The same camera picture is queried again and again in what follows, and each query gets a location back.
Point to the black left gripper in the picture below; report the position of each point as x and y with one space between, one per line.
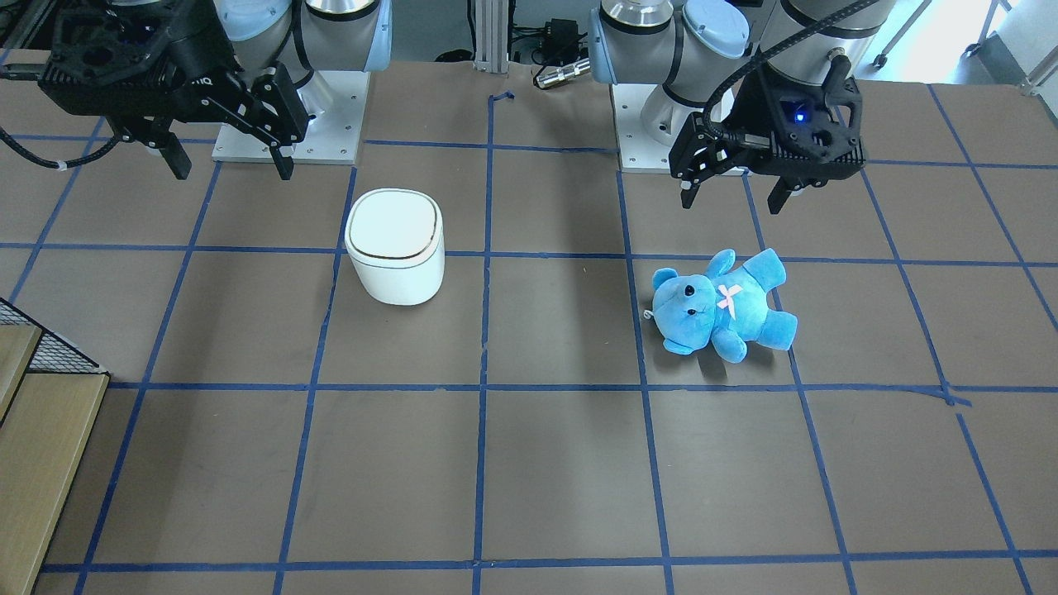
754 106

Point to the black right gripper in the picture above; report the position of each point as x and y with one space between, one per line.
192 59

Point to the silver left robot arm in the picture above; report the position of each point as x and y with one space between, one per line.
701 51

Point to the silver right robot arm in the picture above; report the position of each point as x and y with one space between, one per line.
307 36

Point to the white trash can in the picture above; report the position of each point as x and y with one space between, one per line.
396 241

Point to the blue teddy bear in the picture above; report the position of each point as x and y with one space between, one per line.
725 307

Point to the silver metal cylinder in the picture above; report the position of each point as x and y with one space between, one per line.
552 76

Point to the black power adapter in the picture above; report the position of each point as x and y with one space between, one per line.
560 34

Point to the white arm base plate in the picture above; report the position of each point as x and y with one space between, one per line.
335 102
647 124

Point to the aluminium profile post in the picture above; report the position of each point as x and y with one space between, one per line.
491 36

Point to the wooden shelf with wire mesh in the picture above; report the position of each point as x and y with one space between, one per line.
51 394

